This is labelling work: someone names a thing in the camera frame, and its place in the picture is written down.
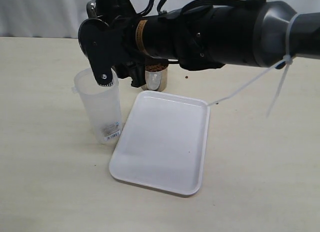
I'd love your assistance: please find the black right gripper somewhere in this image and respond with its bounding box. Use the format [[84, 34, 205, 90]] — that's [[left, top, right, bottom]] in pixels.
[[78, 0, 146, 88]]

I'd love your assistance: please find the steel mug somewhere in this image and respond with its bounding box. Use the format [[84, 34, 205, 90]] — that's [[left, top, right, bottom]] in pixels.
[[142, 64, 168, 92], [86, 0, 99, 18]]

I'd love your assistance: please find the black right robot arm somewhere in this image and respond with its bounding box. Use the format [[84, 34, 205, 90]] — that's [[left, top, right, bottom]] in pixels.
[[78, 0, 320, 87]]

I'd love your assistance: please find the clear plastic tall container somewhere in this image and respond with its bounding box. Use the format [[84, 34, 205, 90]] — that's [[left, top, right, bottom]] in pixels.
[[72, 68, 123, 144]]

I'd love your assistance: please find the white curtain backdrop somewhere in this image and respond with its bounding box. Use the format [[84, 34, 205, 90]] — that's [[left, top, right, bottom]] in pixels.
[[0, 0, 320, 44]]

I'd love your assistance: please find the white rectangular tray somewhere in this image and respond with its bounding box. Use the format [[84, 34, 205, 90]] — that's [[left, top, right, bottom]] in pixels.
[[108, 91, 210, 197]]

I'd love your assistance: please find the white zip tie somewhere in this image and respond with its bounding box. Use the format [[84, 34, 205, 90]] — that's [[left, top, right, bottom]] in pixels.
[[207, 13, 300, 118]]

